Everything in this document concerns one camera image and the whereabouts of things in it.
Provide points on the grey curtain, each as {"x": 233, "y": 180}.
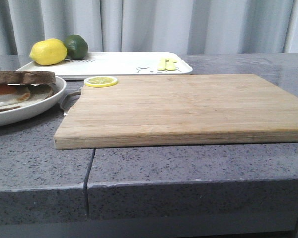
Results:
{"x": 179, "y": 26}

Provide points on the fried egg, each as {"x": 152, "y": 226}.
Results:
{"x": 10, "y": 94}

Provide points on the lemon slice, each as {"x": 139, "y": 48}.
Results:
{"x": 100, "y": 81}

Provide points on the wooden cutting board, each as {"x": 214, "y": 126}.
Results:
{"x": 152, "y": 110}

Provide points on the white bread slice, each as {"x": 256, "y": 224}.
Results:
{"x": 27, "y": 77}

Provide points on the green lime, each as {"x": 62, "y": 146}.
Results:
{"x": 77, "y": 47}

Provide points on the yellow lemon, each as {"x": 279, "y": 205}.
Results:
{"x": 48, "y": 52}

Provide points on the white round plate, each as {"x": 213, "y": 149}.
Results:
{"x": 26, "y": 112}

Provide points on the white bear tray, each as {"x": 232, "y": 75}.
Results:
{"x": 112, "y": 63}

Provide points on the metal board handle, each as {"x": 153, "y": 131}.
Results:
{"x": 66, "y": 98}

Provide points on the bottom bread slice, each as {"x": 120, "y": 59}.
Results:
{"x": 38, "y": 93}

